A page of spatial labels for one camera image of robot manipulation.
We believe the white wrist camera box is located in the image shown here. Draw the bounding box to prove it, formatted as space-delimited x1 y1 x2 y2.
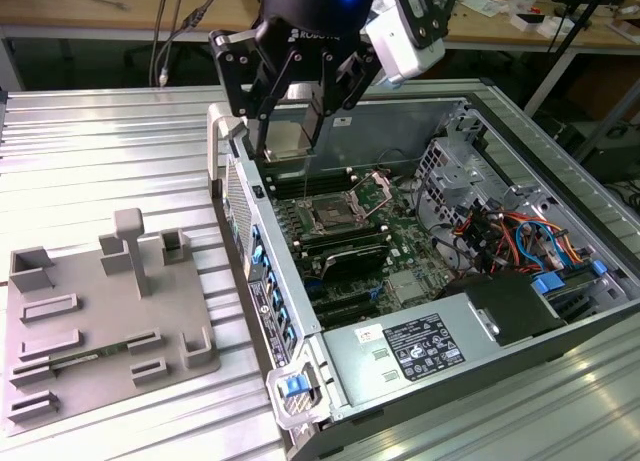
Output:
362 0 447 90

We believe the black RAM slot row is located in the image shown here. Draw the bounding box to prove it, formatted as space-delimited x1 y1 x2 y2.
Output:
267 163 354 198
293 224 387 248

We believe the black graphics card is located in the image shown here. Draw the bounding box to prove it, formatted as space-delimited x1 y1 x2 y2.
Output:
319 243 389 282

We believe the grey printed parts rack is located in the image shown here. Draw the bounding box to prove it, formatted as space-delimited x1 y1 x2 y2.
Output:
5 208 222 438

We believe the open grey PC case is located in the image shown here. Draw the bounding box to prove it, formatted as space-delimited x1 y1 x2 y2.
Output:
206 78 640 461

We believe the white paper sheet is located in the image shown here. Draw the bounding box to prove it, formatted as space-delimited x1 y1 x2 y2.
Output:
458 0 502 18

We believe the metal socket cover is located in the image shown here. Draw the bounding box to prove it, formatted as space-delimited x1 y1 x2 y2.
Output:
349 169 397 217

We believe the blue case latch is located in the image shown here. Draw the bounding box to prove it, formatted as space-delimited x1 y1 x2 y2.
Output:
278 375 306 398

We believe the black equipment box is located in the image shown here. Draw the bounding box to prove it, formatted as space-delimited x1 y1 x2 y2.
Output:
582 140 640 183

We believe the black power supply label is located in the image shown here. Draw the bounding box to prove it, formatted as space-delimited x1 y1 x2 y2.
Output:
382 313 466 382

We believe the green RAM stick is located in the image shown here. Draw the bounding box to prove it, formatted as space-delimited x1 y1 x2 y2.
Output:
49 341 132 370

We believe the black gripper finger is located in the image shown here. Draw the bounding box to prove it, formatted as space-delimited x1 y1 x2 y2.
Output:
208 28 302 161
301 39 378 145

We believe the silver chipset heatsink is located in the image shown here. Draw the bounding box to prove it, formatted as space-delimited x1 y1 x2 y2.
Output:
388 270 426 302

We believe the blue wire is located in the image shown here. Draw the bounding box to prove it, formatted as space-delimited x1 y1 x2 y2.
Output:
515 220 572 268

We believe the black plastic air shroud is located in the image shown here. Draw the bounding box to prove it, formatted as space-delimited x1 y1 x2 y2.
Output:
439 275 569 347

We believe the green motherboard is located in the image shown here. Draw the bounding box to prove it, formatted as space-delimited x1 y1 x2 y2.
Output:
269 173 481 332

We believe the black camera cable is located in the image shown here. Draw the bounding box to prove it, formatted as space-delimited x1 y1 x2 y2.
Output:
149 8 264 88

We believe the black expansion slot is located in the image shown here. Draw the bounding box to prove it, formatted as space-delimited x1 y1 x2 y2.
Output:
313 291 384 328

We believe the black slanted stand pole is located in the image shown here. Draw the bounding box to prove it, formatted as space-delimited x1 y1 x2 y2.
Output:
547 0 617 53

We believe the grey power supply unit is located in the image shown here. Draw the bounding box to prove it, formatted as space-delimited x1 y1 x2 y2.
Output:
319 293 501 413

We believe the silver perforated drive cage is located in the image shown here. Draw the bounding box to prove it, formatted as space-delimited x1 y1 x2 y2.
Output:
417 135 506 232

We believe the wooden desk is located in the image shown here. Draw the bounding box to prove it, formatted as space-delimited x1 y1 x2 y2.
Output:
0 0 640 50

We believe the silver CPU with green edge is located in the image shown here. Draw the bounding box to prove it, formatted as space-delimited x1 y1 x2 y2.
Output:
262 120 317 163

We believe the small white box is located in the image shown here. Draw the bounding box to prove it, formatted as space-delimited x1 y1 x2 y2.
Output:
509 10 576 38

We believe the CPU socket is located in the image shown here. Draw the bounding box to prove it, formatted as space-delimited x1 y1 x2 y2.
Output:
305 193 374 235

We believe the orange wire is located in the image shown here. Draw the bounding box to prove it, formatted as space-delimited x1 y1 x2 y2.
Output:
492 209 586 273

